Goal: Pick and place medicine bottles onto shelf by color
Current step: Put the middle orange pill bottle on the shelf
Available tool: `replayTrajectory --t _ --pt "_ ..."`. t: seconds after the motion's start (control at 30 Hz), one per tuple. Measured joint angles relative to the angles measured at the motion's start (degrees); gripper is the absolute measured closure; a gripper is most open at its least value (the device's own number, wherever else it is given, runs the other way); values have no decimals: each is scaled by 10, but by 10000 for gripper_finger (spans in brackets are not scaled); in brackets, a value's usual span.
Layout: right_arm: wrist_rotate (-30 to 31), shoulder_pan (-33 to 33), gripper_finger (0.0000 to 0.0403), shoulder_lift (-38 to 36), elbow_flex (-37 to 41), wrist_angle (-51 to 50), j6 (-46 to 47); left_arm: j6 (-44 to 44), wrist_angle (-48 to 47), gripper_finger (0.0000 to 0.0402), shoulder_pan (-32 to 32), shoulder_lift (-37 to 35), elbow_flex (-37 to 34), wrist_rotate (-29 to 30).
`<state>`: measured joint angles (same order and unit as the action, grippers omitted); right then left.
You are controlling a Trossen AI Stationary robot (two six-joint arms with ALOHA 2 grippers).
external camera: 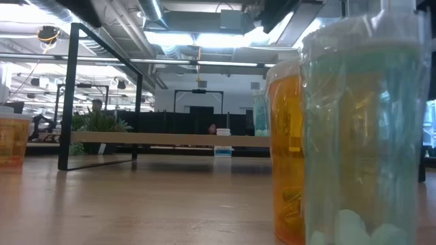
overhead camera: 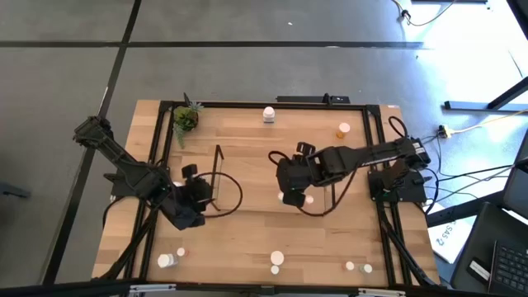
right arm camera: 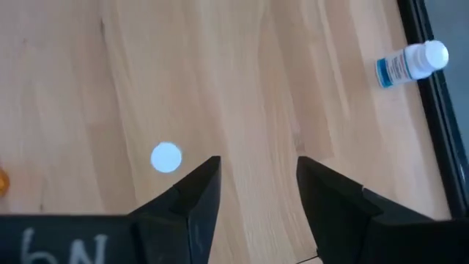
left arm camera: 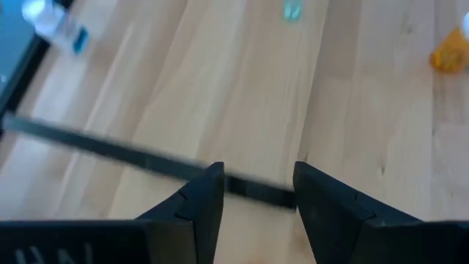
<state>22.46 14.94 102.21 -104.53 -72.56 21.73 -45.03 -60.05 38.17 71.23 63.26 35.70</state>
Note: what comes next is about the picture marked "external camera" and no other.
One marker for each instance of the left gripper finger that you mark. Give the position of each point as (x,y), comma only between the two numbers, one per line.
(89,19)
(92,15)

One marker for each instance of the orange pill bottle white cap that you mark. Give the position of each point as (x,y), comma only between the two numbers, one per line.
(13,139)
(286,136)

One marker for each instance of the green pill bottle white cap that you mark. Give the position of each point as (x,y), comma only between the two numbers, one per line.
(260,115)
(368,153)

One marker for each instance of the person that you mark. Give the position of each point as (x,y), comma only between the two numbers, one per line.
(212,128)
(97,105)

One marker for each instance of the green potted succulent plant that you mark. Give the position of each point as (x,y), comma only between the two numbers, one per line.
(102,124)

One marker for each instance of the black desk monitor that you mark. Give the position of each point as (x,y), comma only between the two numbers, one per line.
(15,107)

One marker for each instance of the black office chair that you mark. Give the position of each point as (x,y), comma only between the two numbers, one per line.
(39,124)

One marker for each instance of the grey hanging box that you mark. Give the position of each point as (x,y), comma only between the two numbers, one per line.
(202,84)

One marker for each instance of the black partition wall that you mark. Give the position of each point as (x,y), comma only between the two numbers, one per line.
(163,122)

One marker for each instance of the black aluminium table frame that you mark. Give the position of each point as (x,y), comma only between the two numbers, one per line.
(170,151)

